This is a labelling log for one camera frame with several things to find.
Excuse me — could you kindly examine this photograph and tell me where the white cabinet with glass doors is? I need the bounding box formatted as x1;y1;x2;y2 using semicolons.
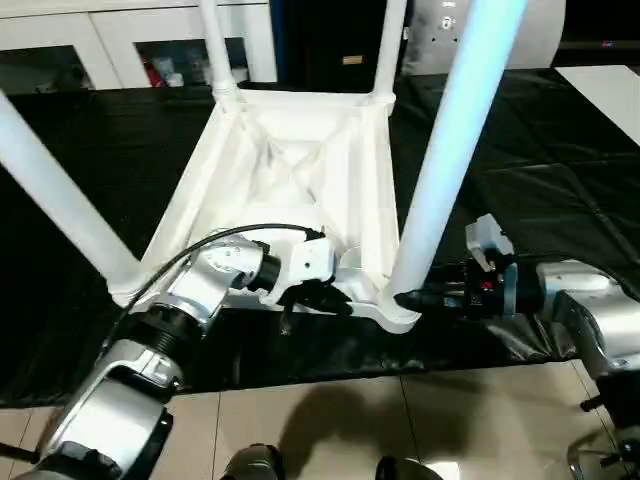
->
0;0;280;94

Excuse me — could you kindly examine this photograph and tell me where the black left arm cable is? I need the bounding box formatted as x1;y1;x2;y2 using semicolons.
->
90;224;327;381

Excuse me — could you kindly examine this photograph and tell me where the dark right robot foot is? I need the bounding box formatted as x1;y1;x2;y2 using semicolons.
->
376;456;447;480

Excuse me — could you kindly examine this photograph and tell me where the black work mat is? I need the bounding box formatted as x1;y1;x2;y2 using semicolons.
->
0;65;640;409

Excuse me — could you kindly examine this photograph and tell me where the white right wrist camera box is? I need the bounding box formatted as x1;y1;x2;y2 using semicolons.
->
464;214;517;277

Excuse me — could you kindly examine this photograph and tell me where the white plastic table leg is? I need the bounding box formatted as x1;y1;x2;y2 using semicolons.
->
371;0;410;103
0;90;147;303
385;0;530;317
198;0;242;103

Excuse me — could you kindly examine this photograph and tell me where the white plastic table top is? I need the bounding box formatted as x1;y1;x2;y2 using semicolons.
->
108;85;425;334

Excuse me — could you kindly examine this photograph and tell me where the white flat board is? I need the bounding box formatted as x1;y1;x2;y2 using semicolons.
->
554;65;640;128

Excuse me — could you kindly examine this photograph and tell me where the grey cushion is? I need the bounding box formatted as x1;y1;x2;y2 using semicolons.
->
404;0;568;78

